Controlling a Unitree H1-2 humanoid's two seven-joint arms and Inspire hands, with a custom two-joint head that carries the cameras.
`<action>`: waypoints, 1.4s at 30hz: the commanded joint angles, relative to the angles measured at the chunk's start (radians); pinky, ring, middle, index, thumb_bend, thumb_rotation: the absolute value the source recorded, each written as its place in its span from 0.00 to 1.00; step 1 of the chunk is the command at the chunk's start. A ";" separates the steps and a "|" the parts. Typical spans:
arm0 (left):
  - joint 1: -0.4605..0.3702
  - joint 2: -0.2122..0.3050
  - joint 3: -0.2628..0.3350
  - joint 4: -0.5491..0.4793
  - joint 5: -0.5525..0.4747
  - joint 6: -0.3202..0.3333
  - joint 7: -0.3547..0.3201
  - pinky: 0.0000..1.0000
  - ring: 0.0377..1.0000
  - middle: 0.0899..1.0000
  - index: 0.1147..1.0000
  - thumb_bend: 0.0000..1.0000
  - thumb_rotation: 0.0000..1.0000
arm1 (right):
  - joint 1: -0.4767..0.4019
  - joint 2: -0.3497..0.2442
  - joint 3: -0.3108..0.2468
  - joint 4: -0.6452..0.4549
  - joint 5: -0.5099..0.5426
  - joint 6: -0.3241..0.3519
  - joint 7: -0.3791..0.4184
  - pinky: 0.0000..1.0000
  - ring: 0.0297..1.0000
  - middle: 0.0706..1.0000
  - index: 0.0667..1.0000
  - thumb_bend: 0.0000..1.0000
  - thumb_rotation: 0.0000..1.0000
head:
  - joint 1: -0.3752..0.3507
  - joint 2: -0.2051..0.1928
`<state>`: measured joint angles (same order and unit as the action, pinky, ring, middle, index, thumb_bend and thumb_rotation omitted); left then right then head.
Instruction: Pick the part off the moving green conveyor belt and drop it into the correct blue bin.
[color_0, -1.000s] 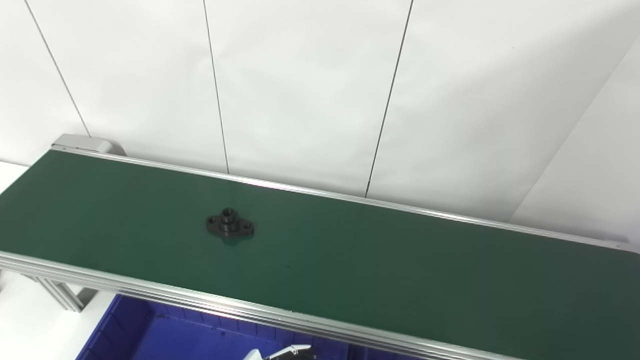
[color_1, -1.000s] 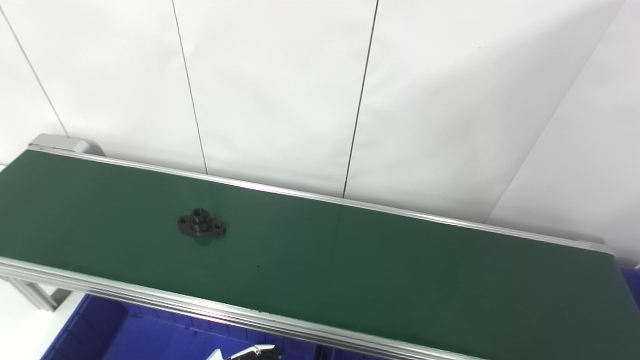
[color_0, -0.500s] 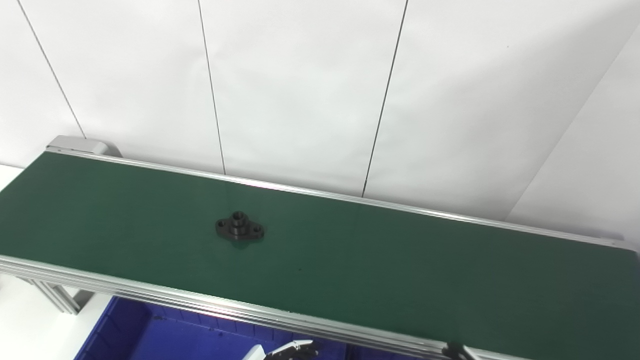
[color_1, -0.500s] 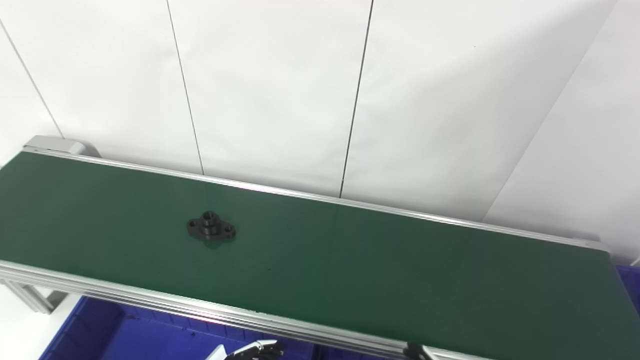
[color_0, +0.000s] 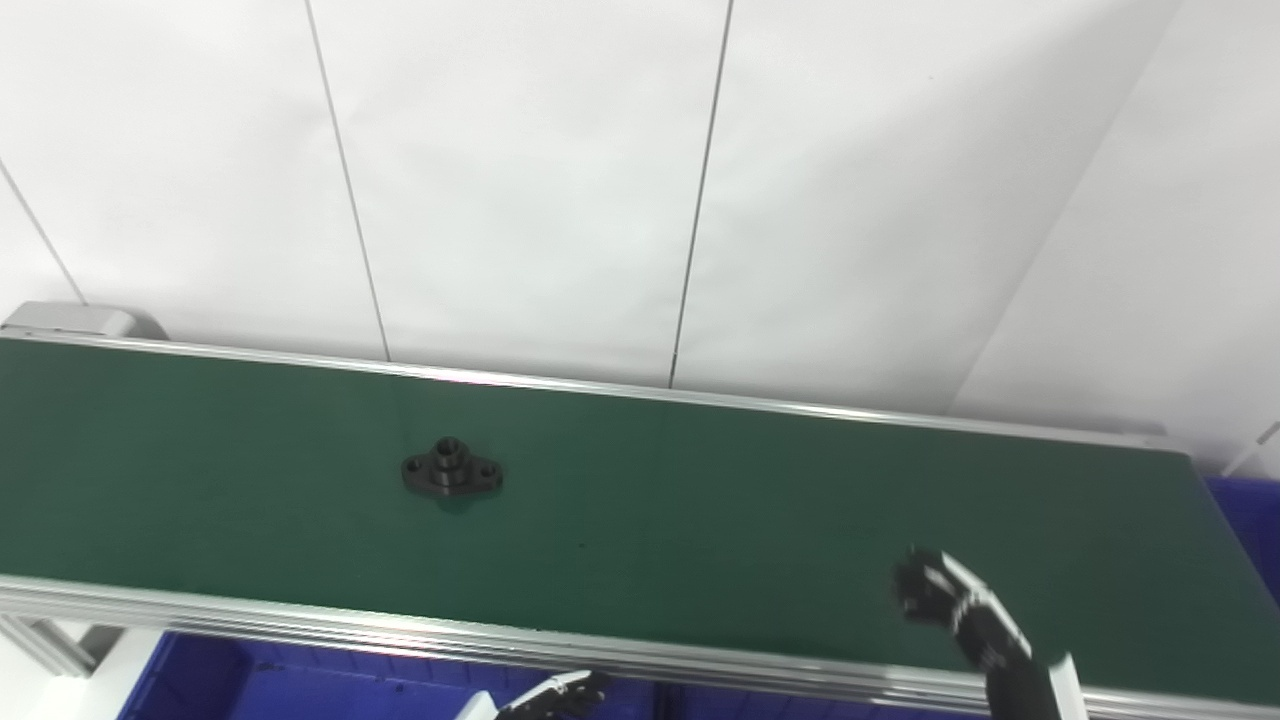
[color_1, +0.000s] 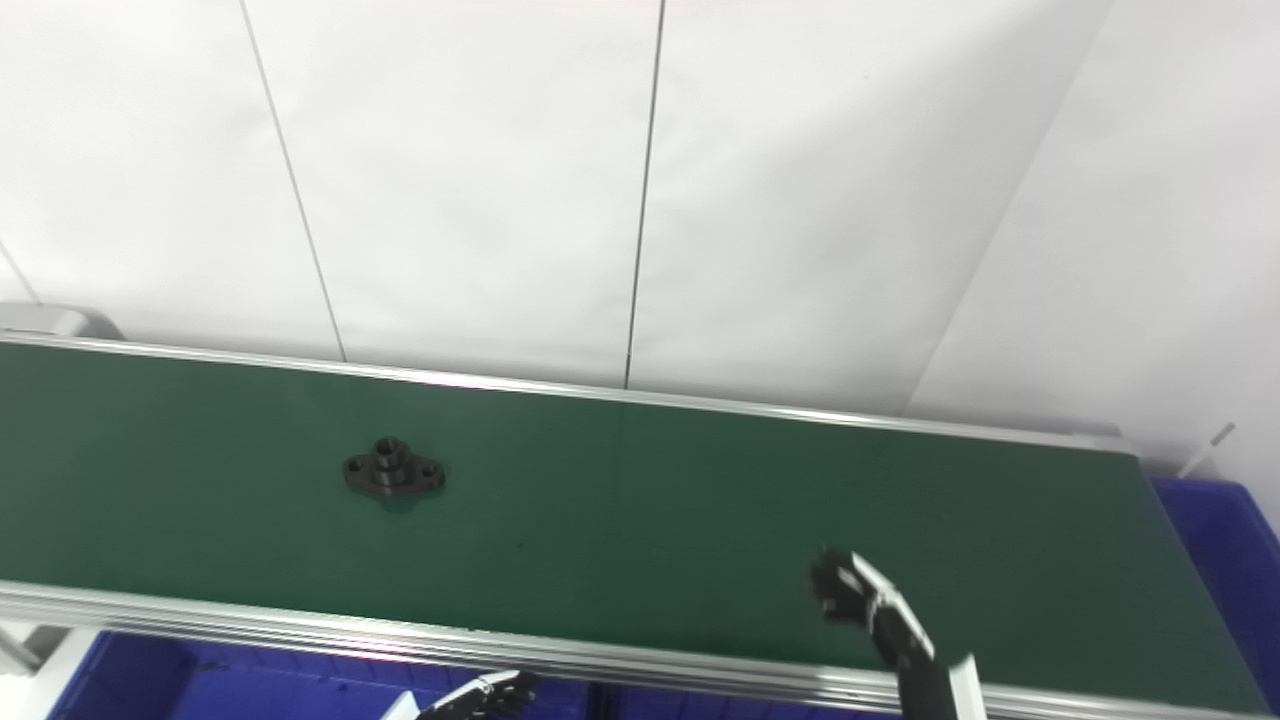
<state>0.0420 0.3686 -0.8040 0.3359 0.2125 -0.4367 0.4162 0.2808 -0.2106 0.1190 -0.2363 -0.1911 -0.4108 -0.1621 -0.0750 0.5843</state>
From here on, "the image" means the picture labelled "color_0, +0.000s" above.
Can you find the black flanged machine part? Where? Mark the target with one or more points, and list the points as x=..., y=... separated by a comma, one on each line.
x=450, y=472

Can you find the thin white rod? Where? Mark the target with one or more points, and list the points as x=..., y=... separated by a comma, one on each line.
x=1255, y=445

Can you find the grey conveyor motor housing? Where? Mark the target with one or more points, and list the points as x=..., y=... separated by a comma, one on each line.
x=70, y=320

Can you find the blue plastic bin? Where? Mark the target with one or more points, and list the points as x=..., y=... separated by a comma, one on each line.
x=1255, y=530
x=800, y=708
x=300, y=690

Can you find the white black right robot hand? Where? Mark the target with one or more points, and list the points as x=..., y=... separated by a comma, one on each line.
x=990, y=640

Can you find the green conveyor belt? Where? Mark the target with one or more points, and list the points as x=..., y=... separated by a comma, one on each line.
x=400, y=635
x=700, y=500

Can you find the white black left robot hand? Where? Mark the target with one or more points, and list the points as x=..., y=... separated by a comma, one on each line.
x=550, y=700

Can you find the aluminium conveyor leg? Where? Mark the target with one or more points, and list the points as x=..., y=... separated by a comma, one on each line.
x=50, y=645

